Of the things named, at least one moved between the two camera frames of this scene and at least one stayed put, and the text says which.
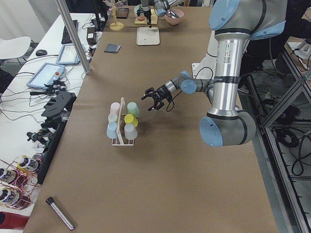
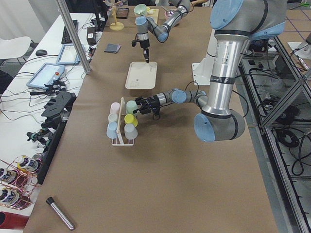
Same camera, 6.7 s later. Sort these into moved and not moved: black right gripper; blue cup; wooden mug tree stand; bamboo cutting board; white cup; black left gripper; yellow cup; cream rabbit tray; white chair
Moved: cream rabbit tray; black right gripper; black left gripper
Not moved: wooden mug tree stand; white chair; yellow cup; white cup; bamboo cutting board; blue cup
